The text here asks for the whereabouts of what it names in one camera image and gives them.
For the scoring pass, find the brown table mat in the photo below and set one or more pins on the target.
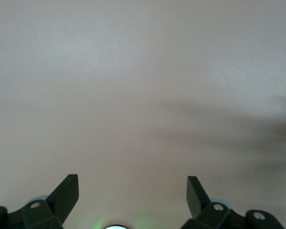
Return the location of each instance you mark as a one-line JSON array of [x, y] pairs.
[[133, 71]]

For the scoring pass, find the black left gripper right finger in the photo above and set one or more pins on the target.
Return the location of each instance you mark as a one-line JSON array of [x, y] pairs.
[[196, 200]]

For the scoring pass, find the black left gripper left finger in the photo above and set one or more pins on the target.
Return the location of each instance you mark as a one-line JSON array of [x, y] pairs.
[[63, 200]]

